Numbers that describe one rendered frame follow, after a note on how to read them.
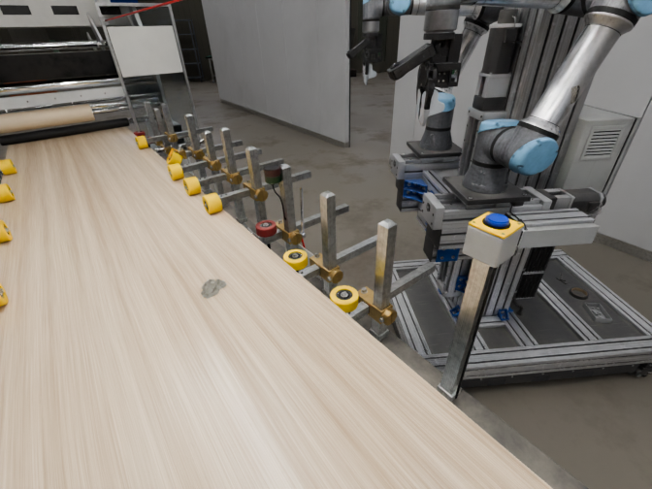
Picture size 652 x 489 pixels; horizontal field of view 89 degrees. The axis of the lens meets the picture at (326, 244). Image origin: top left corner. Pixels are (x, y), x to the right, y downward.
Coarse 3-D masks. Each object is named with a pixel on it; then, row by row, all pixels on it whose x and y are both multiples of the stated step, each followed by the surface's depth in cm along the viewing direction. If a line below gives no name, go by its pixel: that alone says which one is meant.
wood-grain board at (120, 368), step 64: (64, 192) 162; (128, 192) 160; (0, 256) 115; (64, 256) 114; (128, 256) 113; (192, 256) 112; (256, 256) 110; (0, 320) 88; (64, 320) 88; (128, 320) 87; (192, 320) 86; (256, 320) 86; (320, 320) 85; (0, 384) 72; (64, 384) 71; (128, 384) 71; (192, 384) 70; (256, 384) 70; (320, 384) 70; (384, 384) 69; (0, 448) 60; (64, 448) 60; (128, 448) 60; (192, 448) 60; (256, 448) 59; (320, 448) 59; (384, 448) 58; (448, 448) 58
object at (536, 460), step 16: (192, 176) 232; (208, 192) 206; (224, 208) 188; (320, 288) 126; (368, 320) 111; (384, 336) 105; (400, 352) 100; (416, 352) 100; (416, 368) 95; (432, 368) 95; (432, 384) 91; (464, 400) 87; (480, 416) 83; (496, 416) 83; (496, 432) 80; (512, 432) 79; (512, 448) 76; (528, 448) 76; (528, 464) 74; (544, 464) 74; (544, 480) 71; (560, 480) 71; (576, 480) 71
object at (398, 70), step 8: (424, 48) 78; (432, 48) 78; (408, 56) 80; (416, 56) 78; (424, 56) 78; (400, 64) 80; (408, 64) 79; (416, 64) 79; (392, 72) 80; (400, 72) 80
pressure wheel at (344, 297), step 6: (336, 288) 94; (342, 288) 94; (348, 288) 94; (330, 294) 93; (336, 294) 93; (342, 294) 92; (348, 294) 93; (354, 294) 92; (336, 300) 90; (342, 300) 90; (348, 300) 90; (354, 300) 90; (342, 306) 89; (348, 306) 89; (354, 306) 91
